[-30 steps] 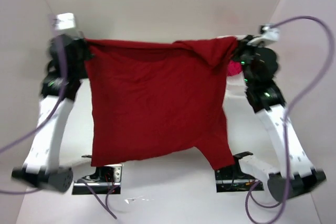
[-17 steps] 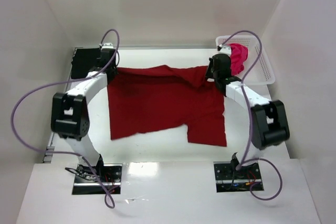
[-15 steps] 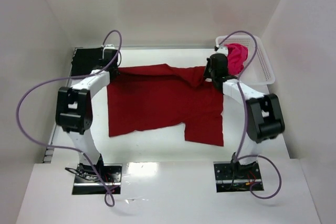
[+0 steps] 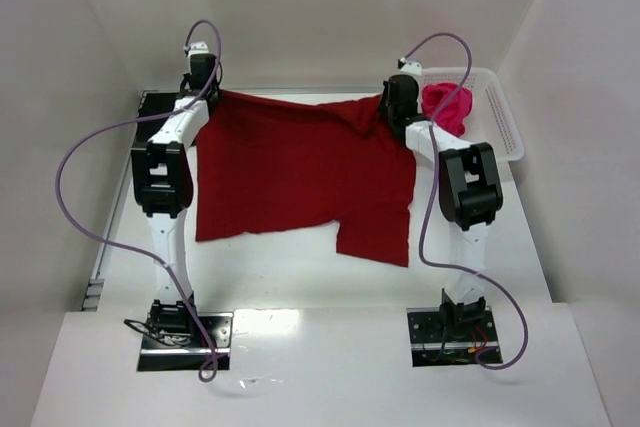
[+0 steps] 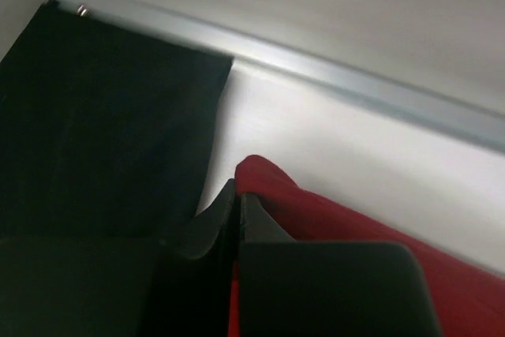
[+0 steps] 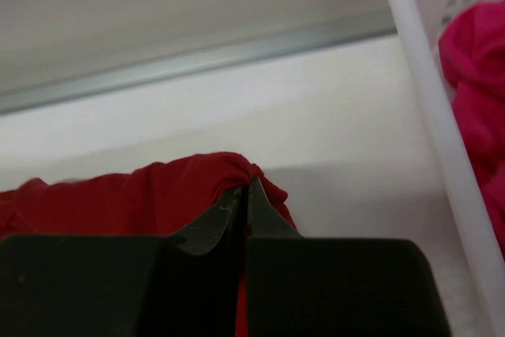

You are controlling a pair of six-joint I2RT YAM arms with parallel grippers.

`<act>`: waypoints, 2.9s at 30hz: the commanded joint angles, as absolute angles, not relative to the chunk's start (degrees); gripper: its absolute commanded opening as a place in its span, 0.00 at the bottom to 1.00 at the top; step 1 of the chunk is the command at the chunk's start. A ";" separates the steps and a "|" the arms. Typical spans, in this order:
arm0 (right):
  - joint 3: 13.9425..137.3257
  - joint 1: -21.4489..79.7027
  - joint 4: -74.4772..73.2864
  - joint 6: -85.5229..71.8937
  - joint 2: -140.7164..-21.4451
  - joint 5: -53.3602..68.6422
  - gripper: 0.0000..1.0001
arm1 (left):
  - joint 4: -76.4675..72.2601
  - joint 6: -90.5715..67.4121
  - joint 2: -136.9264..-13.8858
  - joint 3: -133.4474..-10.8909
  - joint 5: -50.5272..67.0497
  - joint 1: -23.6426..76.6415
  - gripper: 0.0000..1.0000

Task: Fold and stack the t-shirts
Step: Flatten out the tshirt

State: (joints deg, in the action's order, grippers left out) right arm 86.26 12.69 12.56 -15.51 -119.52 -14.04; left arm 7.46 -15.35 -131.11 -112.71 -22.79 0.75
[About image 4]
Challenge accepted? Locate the dark red t shirt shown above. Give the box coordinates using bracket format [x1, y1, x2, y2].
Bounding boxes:
[195, 91, 416, 267]

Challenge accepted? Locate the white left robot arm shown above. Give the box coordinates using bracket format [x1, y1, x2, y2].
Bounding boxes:
[131, 42, 218, 307]

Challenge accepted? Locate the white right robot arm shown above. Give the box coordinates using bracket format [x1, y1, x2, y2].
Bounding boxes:
[378, 74, 503, 324]

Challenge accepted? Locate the pink crumpled t shirt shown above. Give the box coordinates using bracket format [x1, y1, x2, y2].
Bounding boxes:
[421, 82, 473, 137]

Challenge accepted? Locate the black folded t shirt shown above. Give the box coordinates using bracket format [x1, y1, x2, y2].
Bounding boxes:
[134, 91, 177, 143]

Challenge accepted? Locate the white plastic basket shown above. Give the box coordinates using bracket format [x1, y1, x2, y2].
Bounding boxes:
[420, 67, 525, 164]

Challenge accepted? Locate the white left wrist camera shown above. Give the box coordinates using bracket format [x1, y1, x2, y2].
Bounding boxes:
[183, 41, 210, 58]

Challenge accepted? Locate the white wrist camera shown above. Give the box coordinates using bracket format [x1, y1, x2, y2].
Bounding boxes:
[397, 57, 423, 77]
[183, 41, 210, 58]

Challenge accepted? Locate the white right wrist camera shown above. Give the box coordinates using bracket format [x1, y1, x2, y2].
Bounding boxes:
[397, 57, 423, 77]

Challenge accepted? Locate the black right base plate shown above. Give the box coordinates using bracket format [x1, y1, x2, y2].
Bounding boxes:
[406, 308, 503, 367]

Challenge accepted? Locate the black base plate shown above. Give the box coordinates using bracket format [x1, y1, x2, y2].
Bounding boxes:
[406, 308, 503, 367]
[122, 310, 235, 373]

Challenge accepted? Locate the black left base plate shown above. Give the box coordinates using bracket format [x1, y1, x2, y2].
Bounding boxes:
[122, 310, 235, 373]

